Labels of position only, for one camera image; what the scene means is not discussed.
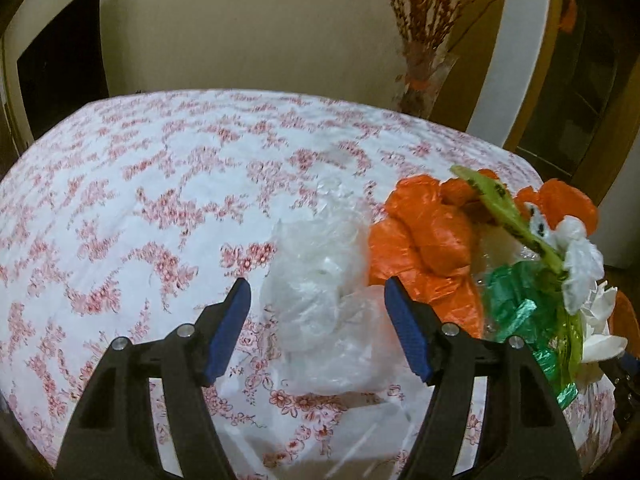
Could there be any green plastic bag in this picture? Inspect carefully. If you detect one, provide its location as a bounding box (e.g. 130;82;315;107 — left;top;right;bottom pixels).
482;260;584;408

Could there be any white printed plastic bag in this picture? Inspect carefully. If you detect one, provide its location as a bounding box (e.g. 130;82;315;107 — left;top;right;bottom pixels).
525;203;604;315

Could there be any clear glass vase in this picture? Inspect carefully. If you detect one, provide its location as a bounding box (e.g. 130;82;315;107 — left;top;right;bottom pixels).
398;41;459;119

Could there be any floral pink white tablecloth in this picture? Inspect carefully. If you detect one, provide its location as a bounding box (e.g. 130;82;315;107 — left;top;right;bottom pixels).
0;88;618;480

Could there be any glass sliding door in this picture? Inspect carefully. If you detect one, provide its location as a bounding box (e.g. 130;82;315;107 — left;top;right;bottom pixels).
516;0;639;181

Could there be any yellow green printed bag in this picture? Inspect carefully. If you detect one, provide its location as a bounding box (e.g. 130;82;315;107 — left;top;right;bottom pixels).
450;165;568;281

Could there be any black television screen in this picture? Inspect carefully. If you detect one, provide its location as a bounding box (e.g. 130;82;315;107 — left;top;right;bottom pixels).
17;0;108;140

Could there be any clear plastic bag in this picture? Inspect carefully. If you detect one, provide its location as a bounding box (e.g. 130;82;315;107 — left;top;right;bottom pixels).
260;179;402;396

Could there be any orange plastic trash basket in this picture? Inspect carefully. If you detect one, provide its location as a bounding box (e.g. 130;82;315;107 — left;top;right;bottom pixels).
608;289;639;352

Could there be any orange plastic bag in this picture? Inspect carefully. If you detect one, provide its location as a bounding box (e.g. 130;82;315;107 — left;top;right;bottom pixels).
514;179;599;235
368;174;489;337

